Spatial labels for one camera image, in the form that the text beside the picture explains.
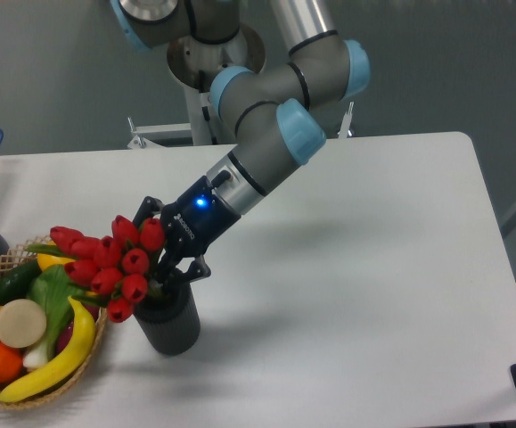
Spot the yellow banana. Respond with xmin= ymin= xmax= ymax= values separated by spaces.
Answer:
xmin=0 ymin=297 xmax=96 ymax=404

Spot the dark green cucumber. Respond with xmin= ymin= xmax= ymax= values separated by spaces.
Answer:
xmin=0 ymin=259 xmax=41 ymax=306

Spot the yellow squash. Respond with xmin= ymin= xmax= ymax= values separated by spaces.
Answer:
xmin=37 ymin=242 xmax=74 ymax=271

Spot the purple red vegetable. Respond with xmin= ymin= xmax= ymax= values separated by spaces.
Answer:
xmin=55 ymin=305 xmax=99 ymax=355

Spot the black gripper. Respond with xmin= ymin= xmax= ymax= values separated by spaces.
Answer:
xmin=132 ymin=176 xmax=241 ymax=290

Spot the green bok choy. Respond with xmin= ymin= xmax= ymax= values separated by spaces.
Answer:
xmin=23 ymin=265 xmax=85 ymax=372

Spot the red tulip bouquet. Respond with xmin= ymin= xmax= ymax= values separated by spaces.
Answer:
xmin=29 ymin=216 xmax=166 ymax=323

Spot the woven wicker basket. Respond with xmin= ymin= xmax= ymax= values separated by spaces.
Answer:
xmin=0 ymin=235 xmax=107 ymax=411

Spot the dark grey ribbed vase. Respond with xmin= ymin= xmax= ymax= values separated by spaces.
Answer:
xmin=134 ymin=277 xmax=201 ymax=356

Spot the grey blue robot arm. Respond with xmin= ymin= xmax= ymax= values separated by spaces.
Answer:
xmin=111 ymin=1 xmax=370 ymax=291

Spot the beige round disc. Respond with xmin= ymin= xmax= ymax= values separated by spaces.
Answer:
xmin=0 ymin=299 xmax=47 ymax=349

